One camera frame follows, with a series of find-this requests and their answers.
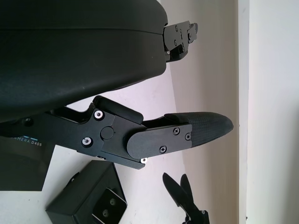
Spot black RealSense box lid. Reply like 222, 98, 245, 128
0, 134, 56, 192

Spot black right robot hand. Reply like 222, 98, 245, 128
162, 172, 210, 224

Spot small silver depth camera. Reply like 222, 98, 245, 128
92, 188, 128, 224

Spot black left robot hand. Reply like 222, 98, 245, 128
0, 0, 234, 170

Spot black box base with insert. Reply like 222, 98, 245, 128
45, 160, 128, 224

